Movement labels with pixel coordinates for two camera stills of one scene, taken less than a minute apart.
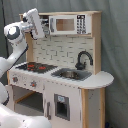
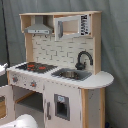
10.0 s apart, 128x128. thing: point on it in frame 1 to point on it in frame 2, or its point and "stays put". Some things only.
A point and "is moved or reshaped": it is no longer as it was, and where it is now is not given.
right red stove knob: [33, 84] stays put
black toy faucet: [80, 66] stays put
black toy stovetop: [37, 68] stays put
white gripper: [31, 18] to [3, 69]
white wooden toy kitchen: [60, 78] stays put
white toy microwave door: [62, 25] is moved or reshaped
